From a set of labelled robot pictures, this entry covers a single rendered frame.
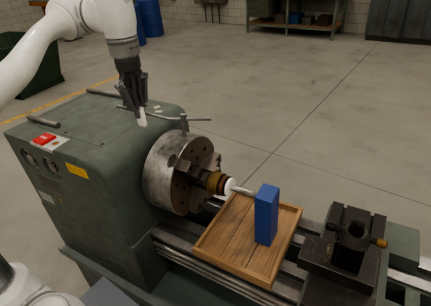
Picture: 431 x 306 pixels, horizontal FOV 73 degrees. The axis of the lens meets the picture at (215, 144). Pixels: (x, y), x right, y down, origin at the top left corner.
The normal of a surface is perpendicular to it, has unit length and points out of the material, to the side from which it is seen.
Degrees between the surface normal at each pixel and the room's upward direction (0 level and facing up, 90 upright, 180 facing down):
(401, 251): 0
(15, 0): 90
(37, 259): 0
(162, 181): 62
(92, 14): 88
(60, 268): 0
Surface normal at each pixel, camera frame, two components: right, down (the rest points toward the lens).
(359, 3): -0.61, 0.48
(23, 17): 0.79, 0.29
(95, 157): -0.08, -0.83
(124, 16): 0.61, 0.42
